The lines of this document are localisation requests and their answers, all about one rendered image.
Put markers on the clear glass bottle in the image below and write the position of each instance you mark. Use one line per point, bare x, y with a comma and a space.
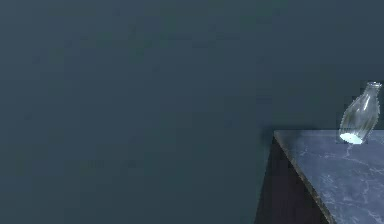
360, 115

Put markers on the dark marble-top counter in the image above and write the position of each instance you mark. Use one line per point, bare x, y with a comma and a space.
346, 180

